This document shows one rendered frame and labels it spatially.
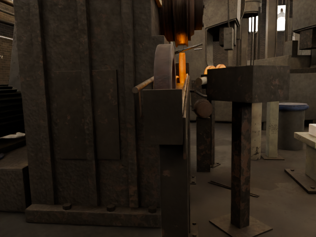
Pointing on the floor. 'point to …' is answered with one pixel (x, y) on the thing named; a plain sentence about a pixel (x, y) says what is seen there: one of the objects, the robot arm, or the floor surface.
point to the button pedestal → (272, 132)
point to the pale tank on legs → (253, 12)
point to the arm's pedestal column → (311, 155)
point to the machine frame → (88, 110)
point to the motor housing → (203, 134)
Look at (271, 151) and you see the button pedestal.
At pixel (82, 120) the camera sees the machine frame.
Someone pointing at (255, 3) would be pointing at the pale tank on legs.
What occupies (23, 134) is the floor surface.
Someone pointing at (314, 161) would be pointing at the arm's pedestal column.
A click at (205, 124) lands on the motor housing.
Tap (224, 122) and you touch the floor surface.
